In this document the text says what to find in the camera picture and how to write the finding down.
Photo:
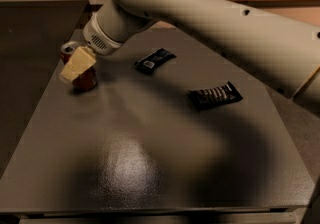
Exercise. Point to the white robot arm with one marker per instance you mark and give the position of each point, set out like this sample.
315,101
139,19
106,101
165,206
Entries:
281,52

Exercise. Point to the black snack bar wrapper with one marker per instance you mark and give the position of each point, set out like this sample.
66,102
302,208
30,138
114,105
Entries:
151,62

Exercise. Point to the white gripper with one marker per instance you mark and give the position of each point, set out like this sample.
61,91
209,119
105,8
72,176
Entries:
97,40

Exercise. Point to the black striped snack packet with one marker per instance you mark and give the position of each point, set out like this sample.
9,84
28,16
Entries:
205,99

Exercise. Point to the red coke can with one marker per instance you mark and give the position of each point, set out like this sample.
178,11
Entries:
86,81

